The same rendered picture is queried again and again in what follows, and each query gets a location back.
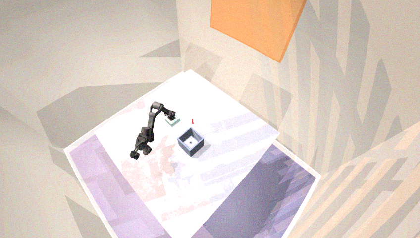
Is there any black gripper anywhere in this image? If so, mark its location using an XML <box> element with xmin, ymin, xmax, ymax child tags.
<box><xmin>130</xmin><ymin>133</ymin><xmax>148</xmax><ymax>160</ymax></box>

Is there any white square plate with hole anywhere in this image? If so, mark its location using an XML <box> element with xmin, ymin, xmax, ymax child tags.
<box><xmin>184</xmin><ymin>137</ymin><xmax>198</xmax><ymax>149</ymax></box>

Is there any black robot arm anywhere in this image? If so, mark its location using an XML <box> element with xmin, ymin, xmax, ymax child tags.
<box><xmin>141</xmin><ymin>101</ymin><xmax>176</xmax><ymax>155</ymax></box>

